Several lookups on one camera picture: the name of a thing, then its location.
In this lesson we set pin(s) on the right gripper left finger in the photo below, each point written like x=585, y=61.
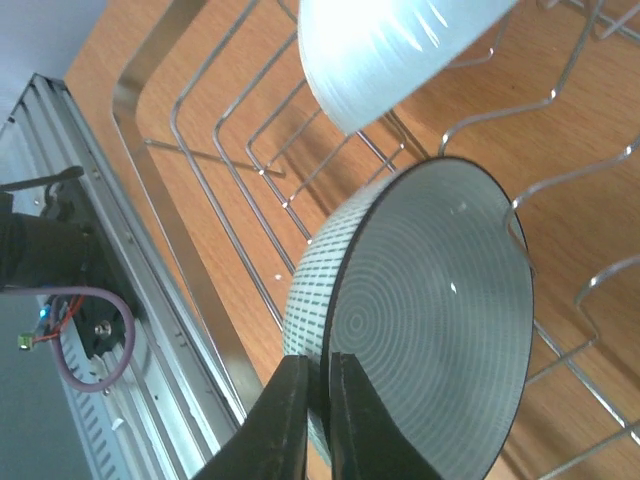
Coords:
x=272, y=441

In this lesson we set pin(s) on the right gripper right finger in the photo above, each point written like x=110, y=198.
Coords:
x=365, y=442

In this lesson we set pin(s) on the teal patterned bowl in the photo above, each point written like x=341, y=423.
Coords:
x=417, y=276

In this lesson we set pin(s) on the white ceramic bowl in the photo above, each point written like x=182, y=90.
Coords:
x=362, y=58

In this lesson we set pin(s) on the left small circuit board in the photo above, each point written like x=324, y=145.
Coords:
x=42, y=331

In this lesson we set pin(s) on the aluminium rail base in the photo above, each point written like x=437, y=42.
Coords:
x=103, y=374

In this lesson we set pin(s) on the grey slotted cable duct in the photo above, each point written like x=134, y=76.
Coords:
x=101, y=432

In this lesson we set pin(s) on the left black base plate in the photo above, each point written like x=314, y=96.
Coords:
x=98, y=323

